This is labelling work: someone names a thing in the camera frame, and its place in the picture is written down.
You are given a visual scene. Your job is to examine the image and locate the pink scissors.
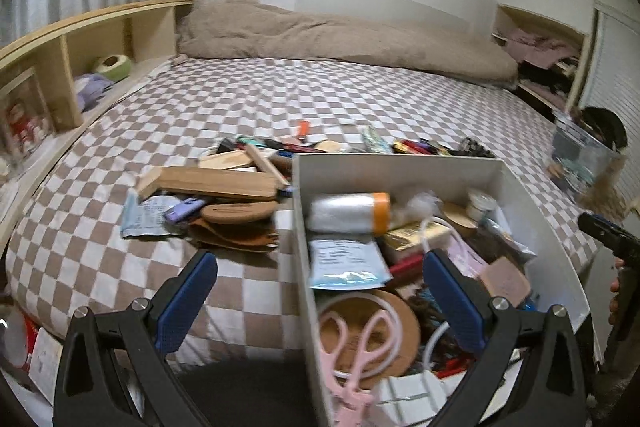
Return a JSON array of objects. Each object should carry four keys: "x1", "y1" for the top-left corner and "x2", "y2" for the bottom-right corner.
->
[{"x1": 319, "y1": 309, "x2": 401, "y2": 427}]

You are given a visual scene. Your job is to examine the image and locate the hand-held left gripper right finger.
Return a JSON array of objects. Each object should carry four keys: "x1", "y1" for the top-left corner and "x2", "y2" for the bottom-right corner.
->
[{"x1": 422, "y1": 249, "x2": 586, "y2": 427}]

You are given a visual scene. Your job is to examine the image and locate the gold box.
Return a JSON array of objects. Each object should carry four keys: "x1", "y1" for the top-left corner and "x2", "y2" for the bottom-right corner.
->
[{"x1": 385, "y1": 221, "x2": 451, "y2": 253}]

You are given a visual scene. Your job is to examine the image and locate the round wooden disc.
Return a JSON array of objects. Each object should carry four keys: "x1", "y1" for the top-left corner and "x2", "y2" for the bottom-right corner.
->
[{"x1": 199, "y1": 151, "x2": 253, "y2": 172}]

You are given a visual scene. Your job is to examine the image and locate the light blue packet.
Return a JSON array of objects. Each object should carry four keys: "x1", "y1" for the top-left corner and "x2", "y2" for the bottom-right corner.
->
[{"x1": 120, "y1": 192, "x2": 188, "y2": 239}]

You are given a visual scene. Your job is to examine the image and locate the blue white labelled packet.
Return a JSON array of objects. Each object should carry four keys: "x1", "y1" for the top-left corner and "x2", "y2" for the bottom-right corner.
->
[{"x1": 307, "y1": 238, "x2": 393, "y2": 292}]

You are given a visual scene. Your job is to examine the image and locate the clear plastic storage bin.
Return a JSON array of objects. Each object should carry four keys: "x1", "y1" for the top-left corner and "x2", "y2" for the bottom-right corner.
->
[{"x1": 547, "y1": 109, "x2": 628, "y2": 212}]

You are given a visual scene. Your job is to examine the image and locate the pink folded clothes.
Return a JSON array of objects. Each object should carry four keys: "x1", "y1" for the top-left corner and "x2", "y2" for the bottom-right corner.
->
[{"x1": 502, "y1": 32, "x2": 581, "y2": 68}]

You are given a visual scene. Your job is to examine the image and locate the wall alcove shelf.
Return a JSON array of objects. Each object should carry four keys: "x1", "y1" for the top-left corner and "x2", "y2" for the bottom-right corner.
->
[{"x1": 492, "y1": 4, "x2": 591, "y2": 112}]

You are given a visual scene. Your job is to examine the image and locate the wooden bedside shelf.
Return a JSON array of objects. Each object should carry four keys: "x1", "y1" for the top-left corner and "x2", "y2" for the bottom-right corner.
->
[{"x1": 0, "y1": 0, "x2": 195, "y2": 218}]

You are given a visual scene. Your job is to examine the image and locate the round cork coaster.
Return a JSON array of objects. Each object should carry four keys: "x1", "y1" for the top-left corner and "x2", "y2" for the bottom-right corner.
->
[{"x1": 320, "y1": 289, "x2": 423, "y2": 390}]

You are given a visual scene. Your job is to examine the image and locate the small purple device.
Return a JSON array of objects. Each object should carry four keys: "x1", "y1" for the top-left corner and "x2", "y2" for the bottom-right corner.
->
[{"x1": 164, "y1": 199, "x2": 207, "y2": 223}]

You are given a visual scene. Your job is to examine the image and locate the white louvered door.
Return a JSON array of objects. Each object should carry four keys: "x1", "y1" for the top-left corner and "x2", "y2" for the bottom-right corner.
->
[{"x1": 575, "y1": 0, "x2": 640, "y2": 218}]

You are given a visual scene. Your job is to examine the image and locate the mint green patterned box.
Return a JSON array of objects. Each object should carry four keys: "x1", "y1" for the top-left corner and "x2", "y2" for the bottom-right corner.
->
[{"x1": 361, "y1": 125, "x2": 393, "y2": 154}]

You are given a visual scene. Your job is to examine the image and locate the brown wooden rod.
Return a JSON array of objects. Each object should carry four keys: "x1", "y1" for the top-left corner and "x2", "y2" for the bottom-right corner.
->
[{"x1": 244, "y1": 144, "x2": 291, "y2": 188}]

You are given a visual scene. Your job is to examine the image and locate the beige duvet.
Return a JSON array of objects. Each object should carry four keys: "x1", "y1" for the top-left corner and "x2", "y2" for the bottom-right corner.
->
[{"x1": 176, "y1": 0, "x2": 520, "y2": 88}]

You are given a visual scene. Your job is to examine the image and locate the white booklet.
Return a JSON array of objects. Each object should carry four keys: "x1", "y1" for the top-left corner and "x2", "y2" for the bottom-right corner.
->
[{"x1": 27, "y1": 329, "x2": 66, "y2": 403}]

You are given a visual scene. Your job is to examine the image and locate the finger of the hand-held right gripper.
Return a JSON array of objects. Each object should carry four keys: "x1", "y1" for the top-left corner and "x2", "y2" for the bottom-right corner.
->
[{"x1": 577, "y1": 212, "x2": 640, "y2": 258}]

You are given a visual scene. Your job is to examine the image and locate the white roll with orange cap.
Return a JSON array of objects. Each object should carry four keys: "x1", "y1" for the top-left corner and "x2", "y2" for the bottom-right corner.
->
[{"x1": 306, "y1": 192, "x2": 392, "y2": 237}]

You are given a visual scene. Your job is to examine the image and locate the white cardboard box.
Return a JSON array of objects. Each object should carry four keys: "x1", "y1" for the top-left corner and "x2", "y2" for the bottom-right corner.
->
[{"x1": 291, "y1": 153, "x2": 591, "y2": 427}]

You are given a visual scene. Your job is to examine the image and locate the pink pouch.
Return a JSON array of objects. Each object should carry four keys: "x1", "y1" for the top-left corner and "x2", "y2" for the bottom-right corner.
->
[{"x1": 445, "y1": 234, "x2": 488, "y2": 278}]

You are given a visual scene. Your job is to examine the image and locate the tan leather case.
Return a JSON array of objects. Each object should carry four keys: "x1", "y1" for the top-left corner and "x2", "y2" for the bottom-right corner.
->
[{"x1": 480, "y1": 256, "x2": 532, "y2": 308}]

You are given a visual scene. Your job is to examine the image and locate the round wooden lid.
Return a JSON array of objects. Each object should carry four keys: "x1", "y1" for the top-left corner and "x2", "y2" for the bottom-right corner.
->
[{"x1": 442, "y1": 202, "x2": 478, "y2": 238}]

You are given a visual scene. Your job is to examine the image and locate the long wooden block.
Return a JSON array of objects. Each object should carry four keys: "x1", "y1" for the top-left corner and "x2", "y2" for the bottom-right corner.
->
[{"x1": 159, "y1": 167, "x2": 281, "y2": 200}]

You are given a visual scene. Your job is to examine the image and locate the tan oval case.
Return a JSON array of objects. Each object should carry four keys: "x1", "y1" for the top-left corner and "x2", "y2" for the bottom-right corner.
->
[{"x1": 200, "y1": 201, "x2": 278, "y2": 224}]

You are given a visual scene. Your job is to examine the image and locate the green plush toy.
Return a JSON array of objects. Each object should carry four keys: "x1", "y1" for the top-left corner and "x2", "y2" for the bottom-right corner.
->
[{"x1": 95, "y1": 54, "x2": 133, "y2": 82}]

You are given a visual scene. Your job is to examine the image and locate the white round plastic container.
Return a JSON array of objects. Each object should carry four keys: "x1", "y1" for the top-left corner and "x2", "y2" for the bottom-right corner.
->
[{"x1": 467, "y1": 189, "x2": 498, "y2": 220}]

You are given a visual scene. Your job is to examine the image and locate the brown leather pouch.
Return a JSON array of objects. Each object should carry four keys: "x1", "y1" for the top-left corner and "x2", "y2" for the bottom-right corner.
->
[{"x1": 187, "y1": 217, "x2": 280, "y2": 253}]

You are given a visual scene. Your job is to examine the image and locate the black hat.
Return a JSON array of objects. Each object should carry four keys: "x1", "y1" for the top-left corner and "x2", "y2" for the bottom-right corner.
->
[{"x1": 580, "y1": 106, "x2": 628, "y2": 152}]

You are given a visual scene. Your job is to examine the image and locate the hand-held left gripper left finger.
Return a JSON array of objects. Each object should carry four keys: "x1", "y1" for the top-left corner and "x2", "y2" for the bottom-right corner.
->
[{"x1": 52, "y1": 249, "x2": 219, "y2": 427}]

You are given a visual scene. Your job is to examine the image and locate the brown white checkered bed sheet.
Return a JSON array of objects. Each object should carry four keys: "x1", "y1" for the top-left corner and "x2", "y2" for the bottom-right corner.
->
[{"x1": 0, "y1": 57, "x2": 601, "y2": 363}]

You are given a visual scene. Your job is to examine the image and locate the person's right hand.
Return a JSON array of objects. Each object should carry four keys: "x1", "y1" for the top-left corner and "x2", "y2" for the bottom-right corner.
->
[{"x1": 609, "y1": 258, "x2": 627, "y2": 325}]

